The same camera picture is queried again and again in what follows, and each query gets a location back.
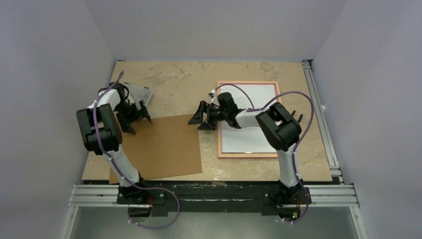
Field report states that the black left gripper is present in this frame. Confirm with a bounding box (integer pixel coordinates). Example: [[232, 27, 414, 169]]
[[115, 101, 151, 134]]

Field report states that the clear plastic organizer box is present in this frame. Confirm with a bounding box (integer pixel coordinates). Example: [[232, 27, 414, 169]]
[[123, 82, 153, 110]]

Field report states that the pink wooden picture frame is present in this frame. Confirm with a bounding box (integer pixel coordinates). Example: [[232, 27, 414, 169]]
[[215, 81, 283, 160]]

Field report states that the brown cardboard backing board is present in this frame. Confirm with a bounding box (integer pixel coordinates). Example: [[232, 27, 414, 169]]
[[122, 115, 202, 180]]

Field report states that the sunset photo print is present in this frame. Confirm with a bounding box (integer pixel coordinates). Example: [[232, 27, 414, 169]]
[[219, 84, 279, 154]]

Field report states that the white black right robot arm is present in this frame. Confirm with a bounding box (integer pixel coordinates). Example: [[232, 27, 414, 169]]
[[188, 92, 303, 203]]

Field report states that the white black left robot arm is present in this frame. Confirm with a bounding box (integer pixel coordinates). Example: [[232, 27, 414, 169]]
[[76, 82, 152, 204]]

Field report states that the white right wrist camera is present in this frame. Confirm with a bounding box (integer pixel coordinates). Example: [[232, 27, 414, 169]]
[[208, 89, 219, 107]]

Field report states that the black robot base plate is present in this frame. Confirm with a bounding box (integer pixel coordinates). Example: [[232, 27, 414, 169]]
[[116, 180, 312, 221]]

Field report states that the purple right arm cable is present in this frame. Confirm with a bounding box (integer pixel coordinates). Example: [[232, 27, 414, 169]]
[[211, 83, 316, 225]]

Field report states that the aluminium rail frame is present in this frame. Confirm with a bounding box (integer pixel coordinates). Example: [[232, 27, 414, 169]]
[[61, 61, 358, 239]]

